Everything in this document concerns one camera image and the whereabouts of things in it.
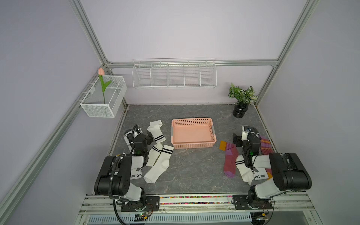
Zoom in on white striped sock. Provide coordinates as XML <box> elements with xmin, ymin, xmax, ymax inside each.
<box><xmin>235</xmin><ymin>155</ymin><xmax>254</xmax><ymax>185</ymax></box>
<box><xmin>146</xmin><ymin>143</ymin><xmax>163</xmax><ymax>167</ymax></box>
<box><xmin>147</xmin><ymin>120</ymin><xmax>166</xmax><ymax>143</ymax></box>

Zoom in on white sock two black stripes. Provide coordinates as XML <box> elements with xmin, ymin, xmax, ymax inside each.
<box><xmin>143</xmin><ymin>145</ymin><xmax>174</xmax><ymax>183</ymax></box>

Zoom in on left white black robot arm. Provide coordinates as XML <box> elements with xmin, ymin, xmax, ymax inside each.
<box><xmin>94</xmin><ymin>125</ymin><xmax>154</xmax><ymax>206</ymax></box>

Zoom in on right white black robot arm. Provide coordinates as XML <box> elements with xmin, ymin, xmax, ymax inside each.
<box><xmin>232</xmin><ymin>126</ymin><xmax>312</xmax><ymax>203</ymax></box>

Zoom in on magenta striped sock far right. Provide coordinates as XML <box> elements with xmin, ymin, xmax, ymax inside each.
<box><xmin>260</xmin><ymin>137</ymin><xmax>274</xmax><ymax>179</ymax></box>

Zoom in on magenta purple yellow-cuff sock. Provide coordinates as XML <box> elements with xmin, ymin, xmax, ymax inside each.
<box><xmin>219</xmin><ymin>141</ymin><xmax>239</xmax><ymax>178</ymax></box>

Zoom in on white sport sock right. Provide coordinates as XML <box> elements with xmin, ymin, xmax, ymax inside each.
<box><xmin>253</xmin><ymin>168</ymin><xmax>269</xmax><ymax>181</ymax></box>

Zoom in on white sport sock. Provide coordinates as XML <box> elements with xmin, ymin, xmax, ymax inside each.
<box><xmin>253</xmin><ymin>168</ymin><xmax>269</xmax><ymax>181</ymax></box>
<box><xmin>123</xmin><ymin>129</ymin><xmax>143</xmax><ymax>180</ymax></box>

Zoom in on white sport sock left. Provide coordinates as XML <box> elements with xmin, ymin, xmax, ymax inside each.
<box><xmin>123</xmin><ymin>129</ymin><xmax>143</xmax><ymax>180</ymax></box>

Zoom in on pink perforated plastic basket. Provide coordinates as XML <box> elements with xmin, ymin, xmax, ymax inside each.
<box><xmin>171</xmin><ymin>118</ymin><xmax>217</xmax><ymax>149</ymax></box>

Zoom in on potted green plant black pot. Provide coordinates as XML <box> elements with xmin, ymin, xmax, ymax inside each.
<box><xmin>228</xmin><ymin>83</ymin><xmax>258</xmax><ymax>118</ymax></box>

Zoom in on artificial pink tulip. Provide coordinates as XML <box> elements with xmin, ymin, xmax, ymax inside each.
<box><xmin>98</xmin><ymin>68</ymin><xmax>111</xmax><ymax>104</ymax></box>

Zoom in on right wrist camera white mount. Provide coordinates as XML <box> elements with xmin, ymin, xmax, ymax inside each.
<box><xmin>241</xmin><ymin>126</ymin><xmax>252</xmax><ymax>141</ymax></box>

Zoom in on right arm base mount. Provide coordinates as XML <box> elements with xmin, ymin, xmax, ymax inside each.
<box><xmin>231</xmin><ymin>194</ymin><xmax>273</xmax><ymax>210</ymax></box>

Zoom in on white mesh wall basket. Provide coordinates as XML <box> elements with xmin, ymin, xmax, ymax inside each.
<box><xmin>80</xmin><ymin>76</ymin><xmax>127</xmax><ymax>118</ymax></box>

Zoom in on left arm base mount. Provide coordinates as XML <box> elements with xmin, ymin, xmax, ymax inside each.
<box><xmin>121</xmin><ymin>196</ymin><xmax>160</xmax><ymax>212</ymax></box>

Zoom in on white wire wall shelf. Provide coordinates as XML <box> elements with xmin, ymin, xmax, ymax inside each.
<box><xmin>132</xmin><ymin>58</ymin><xmax>217</xmax><ymax>89</ymax></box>

